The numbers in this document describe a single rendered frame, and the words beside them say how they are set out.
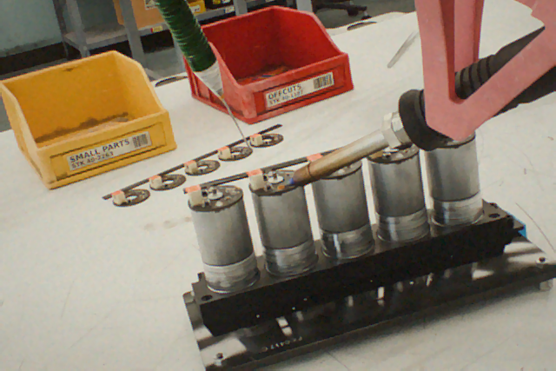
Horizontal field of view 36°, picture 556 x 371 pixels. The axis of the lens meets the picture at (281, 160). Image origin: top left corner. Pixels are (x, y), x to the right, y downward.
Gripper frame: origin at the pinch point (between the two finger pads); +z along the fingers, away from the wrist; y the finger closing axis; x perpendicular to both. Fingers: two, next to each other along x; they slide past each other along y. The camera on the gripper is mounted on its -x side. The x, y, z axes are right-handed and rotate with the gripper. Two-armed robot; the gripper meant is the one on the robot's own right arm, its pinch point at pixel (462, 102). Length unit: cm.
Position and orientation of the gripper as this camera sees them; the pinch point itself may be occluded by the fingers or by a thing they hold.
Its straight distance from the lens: 31.9
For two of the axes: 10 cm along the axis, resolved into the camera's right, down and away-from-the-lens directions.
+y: -4.9, 4.0, -7.7
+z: -2.5, 7.9, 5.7
